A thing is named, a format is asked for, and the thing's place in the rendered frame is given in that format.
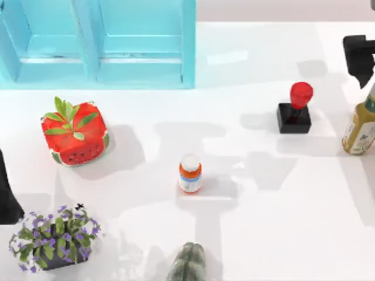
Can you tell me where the yellow-green bottle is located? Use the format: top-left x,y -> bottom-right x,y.
342,84 -> 375,156

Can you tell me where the red and black stamp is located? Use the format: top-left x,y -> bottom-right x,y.
276,82 -> 314,135

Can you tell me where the orange bottle with white cap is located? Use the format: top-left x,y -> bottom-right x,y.
178,153 -> 203,194

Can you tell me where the light blue rack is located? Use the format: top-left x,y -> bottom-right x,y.
0,0 -> 196,90

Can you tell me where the green cactus plant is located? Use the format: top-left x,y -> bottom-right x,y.
166,241 -> 207,281

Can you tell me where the watermelon pattern plant pot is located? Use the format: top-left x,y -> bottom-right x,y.
40,96 -> 110,167

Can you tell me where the purple flower plant pot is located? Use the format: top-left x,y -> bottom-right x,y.
8,203 -> 104,273

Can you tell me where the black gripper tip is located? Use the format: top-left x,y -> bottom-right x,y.
0,149 -> 26,226

